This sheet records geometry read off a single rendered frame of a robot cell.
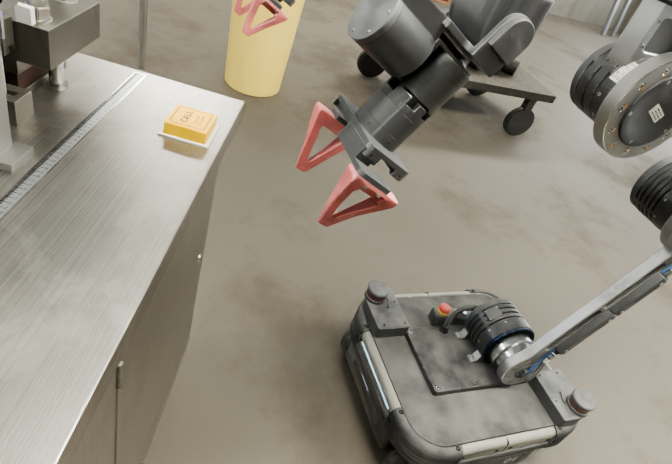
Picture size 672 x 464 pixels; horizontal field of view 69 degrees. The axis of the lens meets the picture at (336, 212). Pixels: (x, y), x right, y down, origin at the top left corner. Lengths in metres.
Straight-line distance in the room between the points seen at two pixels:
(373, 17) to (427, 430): 1.14
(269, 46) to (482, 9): 2.50
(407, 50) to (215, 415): 1.27
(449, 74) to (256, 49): 2.50
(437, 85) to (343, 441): 1.26
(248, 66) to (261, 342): 1.77
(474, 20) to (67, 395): 0.50
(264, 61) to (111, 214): 2.36
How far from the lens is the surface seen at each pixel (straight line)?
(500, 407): 1.58
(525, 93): 3.71
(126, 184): 0.75
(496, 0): 0.48
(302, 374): 1.67
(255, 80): 3.03
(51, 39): 0.85
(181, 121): 0.86
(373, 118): 0.50
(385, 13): 0.45
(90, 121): 0.88
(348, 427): 1.62
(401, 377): 1.47
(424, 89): 0.49
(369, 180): 0.46
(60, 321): 0.58
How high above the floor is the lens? 1.36
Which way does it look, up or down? 36 degrees down
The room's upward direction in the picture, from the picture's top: 20 degrees clockwise
